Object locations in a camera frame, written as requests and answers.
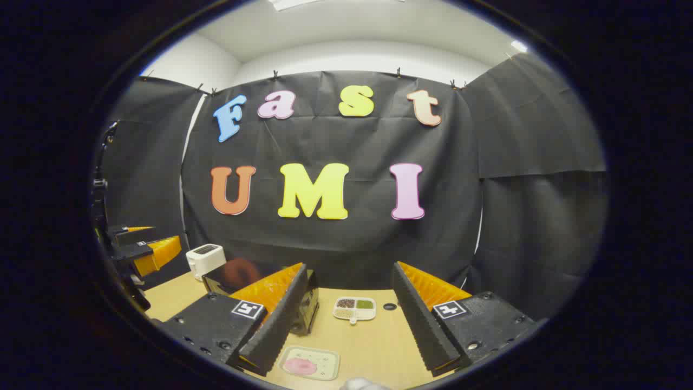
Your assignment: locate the white toaster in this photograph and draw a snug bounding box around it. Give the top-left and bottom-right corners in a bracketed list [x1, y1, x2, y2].
[186, 244, 226, 281]

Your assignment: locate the white divided snack dish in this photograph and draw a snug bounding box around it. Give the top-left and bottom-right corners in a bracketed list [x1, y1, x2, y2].
[333, 297, 377, 326]

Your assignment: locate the black electric oven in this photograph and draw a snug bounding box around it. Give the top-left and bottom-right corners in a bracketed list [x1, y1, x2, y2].
[203, 259, 320, 335]

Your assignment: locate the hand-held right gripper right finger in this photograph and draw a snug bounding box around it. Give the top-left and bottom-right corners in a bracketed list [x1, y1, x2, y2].
[391, 261, 537, 377]

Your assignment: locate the pink round food slice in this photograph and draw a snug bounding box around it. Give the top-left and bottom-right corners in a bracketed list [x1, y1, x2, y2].
[283, 357, 318, 376]

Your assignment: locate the ceiling light panel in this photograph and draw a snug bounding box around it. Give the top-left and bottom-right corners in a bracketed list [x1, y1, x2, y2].
[269, 0, 320, 11]

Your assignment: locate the white rectangular food tray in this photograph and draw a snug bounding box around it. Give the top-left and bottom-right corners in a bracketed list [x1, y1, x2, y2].
[278, 346, 341, 381]

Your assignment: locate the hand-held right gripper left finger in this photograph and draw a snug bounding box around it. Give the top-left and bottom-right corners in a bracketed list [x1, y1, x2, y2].
[160, 263, 308, 377]

